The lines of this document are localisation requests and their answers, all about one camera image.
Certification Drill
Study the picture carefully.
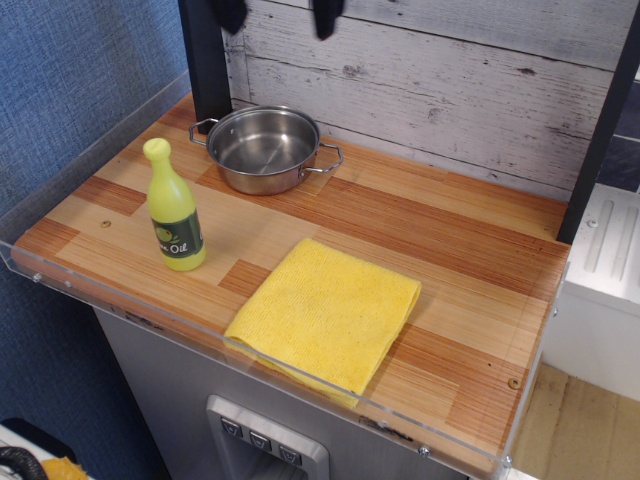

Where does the clear acrylic guard rail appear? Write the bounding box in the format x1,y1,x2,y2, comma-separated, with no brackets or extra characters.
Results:
1,77,569,479

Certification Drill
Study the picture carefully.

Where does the black vertical post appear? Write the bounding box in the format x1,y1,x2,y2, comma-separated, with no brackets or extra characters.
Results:
178,0,232,121
556,0,640,246

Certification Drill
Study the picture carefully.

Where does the silver steel pan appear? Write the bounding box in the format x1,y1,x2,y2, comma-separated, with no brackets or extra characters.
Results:
189,106,344,196

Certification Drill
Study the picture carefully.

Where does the yellow olive oil bottle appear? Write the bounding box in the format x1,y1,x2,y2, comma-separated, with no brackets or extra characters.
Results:
143,138,206,272

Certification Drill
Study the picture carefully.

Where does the white toy sink unit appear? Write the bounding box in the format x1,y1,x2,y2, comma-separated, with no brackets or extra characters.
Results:
542,184,639,400

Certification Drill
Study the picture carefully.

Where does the black vertical post left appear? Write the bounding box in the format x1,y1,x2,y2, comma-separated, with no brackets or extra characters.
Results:
178,0,232,121

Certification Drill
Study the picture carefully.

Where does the black vertical post right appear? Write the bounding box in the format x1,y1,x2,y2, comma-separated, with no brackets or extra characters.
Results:
556,0,640,246

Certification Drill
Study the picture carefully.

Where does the grey toy fridge cabinet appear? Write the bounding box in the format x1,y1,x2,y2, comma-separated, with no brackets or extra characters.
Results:
96,311,464,479

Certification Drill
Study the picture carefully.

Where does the silver dispenser button panel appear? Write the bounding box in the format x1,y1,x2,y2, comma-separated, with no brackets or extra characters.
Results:
206,395,331,479

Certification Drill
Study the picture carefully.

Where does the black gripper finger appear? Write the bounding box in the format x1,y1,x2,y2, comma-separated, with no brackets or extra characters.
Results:
212,0,248,35
310,0,346,40

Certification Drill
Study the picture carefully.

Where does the black and yellow object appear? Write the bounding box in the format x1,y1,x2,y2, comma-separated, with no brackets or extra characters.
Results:
1,418,91,479

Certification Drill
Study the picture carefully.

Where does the yellow folded cloth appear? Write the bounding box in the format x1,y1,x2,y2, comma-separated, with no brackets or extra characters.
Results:
225,239,421,408

